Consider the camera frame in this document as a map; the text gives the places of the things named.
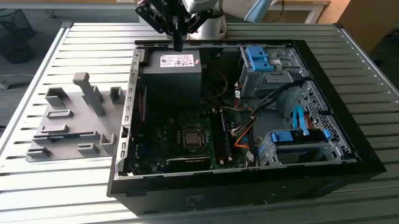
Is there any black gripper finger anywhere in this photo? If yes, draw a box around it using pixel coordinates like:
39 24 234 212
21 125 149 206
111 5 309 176
133 0 177 52
177 0 224 52

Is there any green RAM stick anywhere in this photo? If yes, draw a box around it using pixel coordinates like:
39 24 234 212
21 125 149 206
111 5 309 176
46 133 94 142

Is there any black RAM slot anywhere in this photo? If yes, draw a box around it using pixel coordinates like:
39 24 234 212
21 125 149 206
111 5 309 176
209 109 222 164

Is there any white desk wooden top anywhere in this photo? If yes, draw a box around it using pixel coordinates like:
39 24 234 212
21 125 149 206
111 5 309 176
265 0 332 24
0 0 146 23

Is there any blue drive bay latch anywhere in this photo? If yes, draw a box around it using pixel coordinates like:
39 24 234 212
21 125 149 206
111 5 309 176
245 46 274 72

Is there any grey power supply unit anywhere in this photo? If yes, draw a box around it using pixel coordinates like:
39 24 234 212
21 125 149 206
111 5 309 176
138 49 202 110

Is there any grey metal drive cage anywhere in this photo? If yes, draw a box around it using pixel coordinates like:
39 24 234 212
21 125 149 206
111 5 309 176
237 45 312 98

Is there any black mesh waste bin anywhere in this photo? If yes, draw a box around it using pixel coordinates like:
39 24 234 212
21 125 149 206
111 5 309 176
0 8 34 64

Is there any grey parts rack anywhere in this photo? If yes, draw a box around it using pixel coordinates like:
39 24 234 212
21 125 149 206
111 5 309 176
25 72 125 163

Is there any green motherboard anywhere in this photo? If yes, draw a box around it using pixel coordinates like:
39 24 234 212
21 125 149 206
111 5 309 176
130 107 249 175

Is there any silver CPU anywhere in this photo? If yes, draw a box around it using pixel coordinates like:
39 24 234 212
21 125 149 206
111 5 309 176
182 132 202 146

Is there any wooden cabinet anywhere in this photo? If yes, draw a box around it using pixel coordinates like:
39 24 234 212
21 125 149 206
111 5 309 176
317 0 399 54

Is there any blue disk carrier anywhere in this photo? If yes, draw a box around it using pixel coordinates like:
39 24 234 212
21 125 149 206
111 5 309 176
269 129 332 143

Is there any black graphics card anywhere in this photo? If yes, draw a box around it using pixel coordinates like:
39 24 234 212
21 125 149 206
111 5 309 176
164 156 212 173

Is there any grey metal disk bay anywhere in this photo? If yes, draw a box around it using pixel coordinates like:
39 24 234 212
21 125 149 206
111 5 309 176
256 134 357 167

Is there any black open PC case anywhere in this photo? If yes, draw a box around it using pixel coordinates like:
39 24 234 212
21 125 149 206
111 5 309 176
105 39 386 215

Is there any yellow black wire bundle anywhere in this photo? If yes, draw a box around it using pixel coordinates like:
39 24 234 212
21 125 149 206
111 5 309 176
218 106 253 112

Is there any black cable bundle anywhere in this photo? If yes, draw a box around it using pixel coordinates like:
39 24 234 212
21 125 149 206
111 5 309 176
248 80 304 119

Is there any CPU socket metal frame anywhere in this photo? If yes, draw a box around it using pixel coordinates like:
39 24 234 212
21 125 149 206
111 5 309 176
180 126 206 152

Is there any orange wire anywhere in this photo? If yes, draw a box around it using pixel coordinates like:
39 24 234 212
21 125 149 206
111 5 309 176
233 116 258 149

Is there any blue flat data wire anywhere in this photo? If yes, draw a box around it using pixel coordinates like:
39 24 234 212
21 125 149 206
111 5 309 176
292 106 310 136

